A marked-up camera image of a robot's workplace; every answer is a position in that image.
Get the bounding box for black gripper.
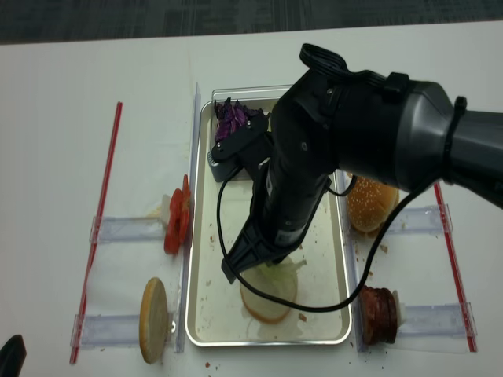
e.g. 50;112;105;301
221;156;332;284

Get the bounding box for green lettuce leaf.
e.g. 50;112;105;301
243;260;307;298

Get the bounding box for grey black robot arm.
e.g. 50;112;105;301
211;44;502;281

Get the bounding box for red tomato slices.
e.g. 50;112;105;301
163;174;191;255

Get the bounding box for brown meat patties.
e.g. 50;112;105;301
359;286;398;346

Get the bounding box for white pusher behind patties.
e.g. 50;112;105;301
392;290;406;328

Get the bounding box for flat bun slice on tray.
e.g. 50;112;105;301
240;269;297;324

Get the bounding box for cream metal tray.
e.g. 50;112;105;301
185;102;352;346

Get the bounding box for white pusher behind tomatoes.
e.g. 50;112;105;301
159;194;171;228

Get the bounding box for sesame burger buns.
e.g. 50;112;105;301
347;178;399;237

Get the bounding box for upright bun slice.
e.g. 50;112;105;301
138;277;168;364

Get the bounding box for purple cabbage leaves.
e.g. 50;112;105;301
213;97;264;143

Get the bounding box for upper right clear holder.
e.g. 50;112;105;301
387;205;453;235

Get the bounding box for clear holder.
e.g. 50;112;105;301
397;302;478;338
387;205;453;235
69;313;178;347
90;217;165;244

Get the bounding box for upper left clear holder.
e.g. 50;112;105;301
90;217;165;244

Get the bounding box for clear plastic salad container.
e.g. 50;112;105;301
208;84;294;166

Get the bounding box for right red strip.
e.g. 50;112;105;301
433;183;479;353

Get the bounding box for red strip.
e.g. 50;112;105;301
433;183;479;353
69;101;123;365

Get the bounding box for lower left clear holder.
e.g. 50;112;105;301
69;313;178;347

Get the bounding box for lower right clear holder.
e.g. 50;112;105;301
397;302;478;338

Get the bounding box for left red strip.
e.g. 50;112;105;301
69;101;123;365

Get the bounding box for black object at corner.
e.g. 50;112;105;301
0;335;27;377

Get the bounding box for right clear vertical rail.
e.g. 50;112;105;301
338;195;366;353

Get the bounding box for clear vertical rail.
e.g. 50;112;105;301
338;195;366;353
174;82;201;353

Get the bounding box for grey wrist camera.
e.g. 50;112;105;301
206;116;274;183

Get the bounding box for left clear vertical rail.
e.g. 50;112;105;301
174;82;201;353

